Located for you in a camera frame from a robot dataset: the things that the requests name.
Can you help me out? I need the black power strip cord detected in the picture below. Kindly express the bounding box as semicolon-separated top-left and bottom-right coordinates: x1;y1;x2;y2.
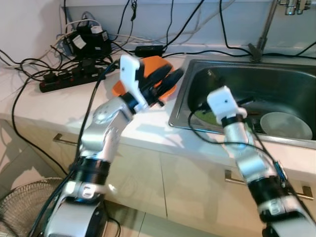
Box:
11;74;70;176

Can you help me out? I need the long metal cabinet handle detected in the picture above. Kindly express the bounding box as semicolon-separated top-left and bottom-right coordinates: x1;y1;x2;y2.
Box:
225;169;313;199

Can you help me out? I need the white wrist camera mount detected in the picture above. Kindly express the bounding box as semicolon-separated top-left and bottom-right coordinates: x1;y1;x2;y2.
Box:
119;54;149;112
206;87;242;124

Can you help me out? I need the black wall cable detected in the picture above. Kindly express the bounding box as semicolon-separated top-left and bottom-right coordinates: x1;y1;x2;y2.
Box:
164;0;207;47
218;0;251;52

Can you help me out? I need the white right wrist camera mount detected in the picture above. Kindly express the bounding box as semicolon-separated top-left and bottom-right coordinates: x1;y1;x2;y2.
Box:
206;87;242;124

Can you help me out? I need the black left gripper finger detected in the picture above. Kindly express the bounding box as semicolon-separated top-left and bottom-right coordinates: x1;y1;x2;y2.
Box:
148;63;174;85
160;68;185;95

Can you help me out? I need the dark sink faucet pole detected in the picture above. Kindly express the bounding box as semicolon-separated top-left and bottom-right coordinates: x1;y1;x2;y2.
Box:
248;0;278;62

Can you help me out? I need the black power adapter block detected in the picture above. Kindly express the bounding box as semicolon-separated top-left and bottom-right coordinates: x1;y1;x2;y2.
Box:
64;25;113;61

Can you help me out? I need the green plate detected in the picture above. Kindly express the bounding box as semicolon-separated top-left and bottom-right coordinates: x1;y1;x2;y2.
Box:
193;108;257;133

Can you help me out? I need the pale white bowl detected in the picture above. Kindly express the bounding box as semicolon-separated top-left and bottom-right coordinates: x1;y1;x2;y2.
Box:
260;112;313;140

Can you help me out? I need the orange plastic bowl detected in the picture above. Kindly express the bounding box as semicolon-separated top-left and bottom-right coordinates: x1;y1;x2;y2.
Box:
138;56;177;99

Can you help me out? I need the chrome wall tap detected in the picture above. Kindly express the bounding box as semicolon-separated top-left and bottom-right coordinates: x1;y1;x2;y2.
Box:
279;0;312;14

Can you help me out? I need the small black adapter box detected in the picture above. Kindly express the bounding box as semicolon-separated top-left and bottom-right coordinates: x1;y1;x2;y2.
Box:
135;44;165;56

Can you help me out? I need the cream cabinet door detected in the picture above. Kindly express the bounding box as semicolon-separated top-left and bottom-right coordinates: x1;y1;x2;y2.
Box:
20;123;168;218
159;151;316;237

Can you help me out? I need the black counter cable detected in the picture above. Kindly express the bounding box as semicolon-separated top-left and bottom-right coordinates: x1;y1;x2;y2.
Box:
163;39;316;57

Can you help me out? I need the stainless steel kitchen sink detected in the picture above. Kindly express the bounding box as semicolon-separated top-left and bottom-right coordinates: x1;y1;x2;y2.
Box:
169;58;316;149

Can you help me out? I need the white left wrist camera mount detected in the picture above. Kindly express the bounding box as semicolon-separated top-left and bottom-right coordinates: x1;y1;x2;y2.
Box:
119;54;149;112

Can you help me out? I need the metal cage floor fan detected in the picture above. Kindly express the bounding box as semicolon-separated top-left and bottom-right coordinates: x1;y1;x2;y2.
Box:
0;178;65;237

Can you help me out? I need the short metal cabinet handle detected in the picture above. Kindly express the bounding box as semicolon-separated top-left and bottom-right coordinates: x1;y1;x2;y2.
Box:
53;133;79;147

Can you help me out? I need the black power strip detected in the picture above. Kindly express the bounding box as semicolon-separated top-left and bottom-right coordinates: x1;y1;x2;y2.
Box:
39;69;107;93

